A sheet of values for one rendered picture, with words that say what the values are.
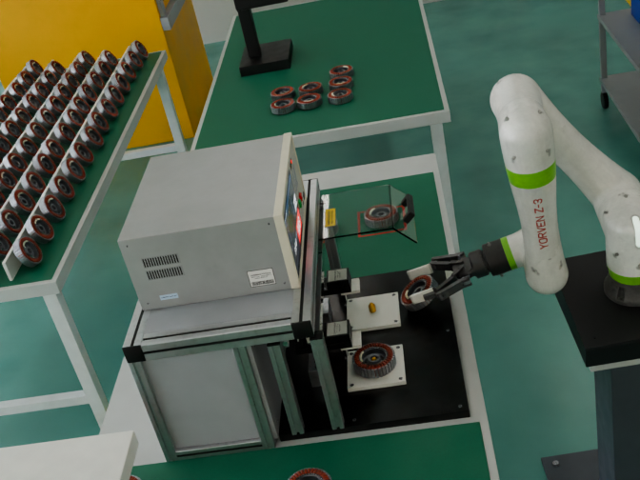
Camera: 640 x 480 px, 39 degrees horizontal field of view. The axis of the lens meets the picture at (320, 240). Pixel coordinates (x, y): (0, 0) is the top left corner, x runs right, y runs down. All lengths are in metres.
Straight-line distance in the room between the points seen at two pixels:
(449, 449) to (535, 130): 0.76
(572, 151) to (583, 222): 1.99
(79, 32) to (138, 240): 3.80
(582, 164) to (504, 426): 1.23
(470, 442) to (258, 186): 0.78
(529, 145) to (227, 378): 0.88
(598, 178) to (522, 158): 0.34
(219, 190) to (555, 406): 1.64
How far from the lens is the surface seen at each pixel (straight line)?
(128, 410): 2.55
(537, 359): 3.55
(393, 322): 2.52
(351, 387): 2.34
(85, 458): 1.74
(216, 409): 2.23
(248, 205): 2.11
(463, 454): 2.17
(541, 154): 2.12
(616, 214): 2.33
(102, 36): 5.80
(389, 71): 4.23
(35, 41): 5.93
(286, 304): 2.10
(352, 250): 2.92
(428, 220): 3.00
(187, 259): 2.12
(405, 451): 2.19
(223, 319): 2.11
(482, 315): 3.79
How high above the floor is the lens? 2.30
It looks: 31 degrees down
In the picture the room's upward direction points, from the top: 13 degrees counter-clockwise
